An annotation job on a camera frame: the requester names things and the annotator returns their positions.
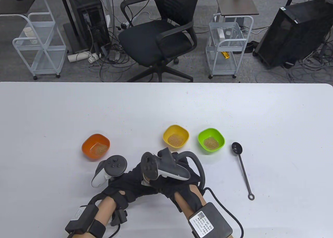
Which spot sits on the orange plastic dish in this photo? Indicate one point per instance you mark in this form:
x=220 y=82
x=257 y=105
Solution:
x=95 y=139

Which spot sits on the black computer tower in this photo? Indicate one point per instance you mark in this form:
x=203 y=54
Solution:
x=291 y=35
x=85 y=3

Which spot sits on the dark desk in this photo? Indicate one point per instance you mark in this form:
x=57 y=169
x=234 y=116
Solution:
x=13 y=7

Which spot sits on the person's right hand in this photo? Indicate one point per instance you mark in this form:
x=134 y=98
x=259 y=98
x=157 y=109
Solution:
x=171 y=187

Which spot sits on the black grey tracking controller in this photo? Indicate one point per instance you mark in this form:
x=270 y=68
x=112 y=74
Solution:
x=115 y=165
x=169 y=167

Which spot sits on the person's right forearm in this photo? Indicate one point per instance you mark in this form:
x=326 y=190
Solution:
x=186 y=204

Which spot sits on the brown wooden side table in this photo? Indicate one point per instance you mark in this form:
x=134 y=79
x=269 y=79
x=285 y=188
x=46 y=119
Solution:
x=236 y=3

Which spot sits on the green plastic dish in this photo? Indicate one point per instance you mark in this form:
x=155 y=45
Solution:
x=205 y=133

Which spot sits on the person's left forearm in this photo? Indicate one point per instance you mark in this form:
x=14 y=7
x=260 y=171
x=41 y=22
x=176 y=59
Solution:
x=106 y=212

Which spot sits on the brown sugar granules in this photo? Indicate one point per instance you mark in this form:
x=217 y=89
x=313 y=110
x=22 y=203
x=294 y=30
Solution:
x=99 y=149
x=211 y=143
x=175 y=140

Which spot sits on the black wrist sensor box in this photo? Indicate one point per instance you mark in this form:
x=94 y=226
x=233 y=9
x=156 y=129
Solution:
x=210 y=221
x=80 y=219

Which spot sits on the person's left hand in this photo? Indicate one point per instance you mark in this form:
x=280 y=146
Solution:
x=130 y=186

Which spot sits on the white rolled tube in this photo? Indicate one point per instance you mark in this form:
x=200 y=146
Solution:
x=78 y=56

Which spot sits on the yellow plastic dish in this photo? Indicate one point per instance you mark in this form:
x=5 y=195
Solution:
x=169 y=132

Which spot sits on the black office chair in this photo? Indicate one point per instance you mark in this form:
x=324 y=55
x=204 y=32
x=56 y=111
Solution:
x=153 y=40

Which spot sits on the gold snack packet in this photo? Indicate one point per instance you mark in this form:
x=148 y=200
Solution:
x=225 y=55

